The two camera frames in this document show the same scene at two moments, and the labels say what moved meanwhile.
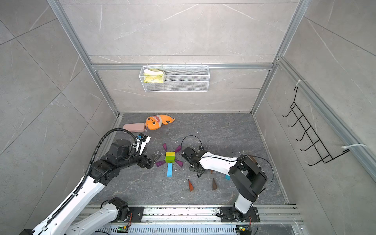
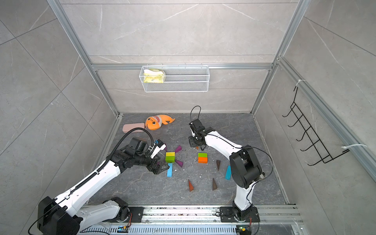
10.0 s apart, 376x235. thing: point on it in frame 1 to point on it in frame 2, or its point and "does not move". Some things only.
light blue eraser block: x=170 y=170 does not move
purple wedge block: x=178 y=149 does not move
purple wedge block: x=179 y=163 does not move
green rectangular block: x=170 y=159 does not move
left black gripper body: x=141 y=161 to x=151 y=163
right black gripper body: x=191 y=168 to x=194 y=141
